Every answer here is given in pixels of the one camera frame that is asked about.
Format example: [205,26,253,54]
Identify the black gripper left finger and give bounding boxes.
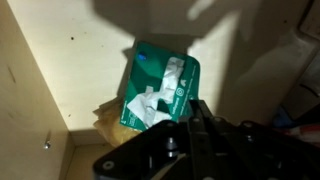
[178,99,209,180]

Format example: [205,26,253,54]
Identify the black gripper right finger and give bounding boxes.
[207,114,234,180]

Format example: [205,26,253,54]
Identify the open wooden drawer, white front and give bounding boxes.
[0,0,320,180]

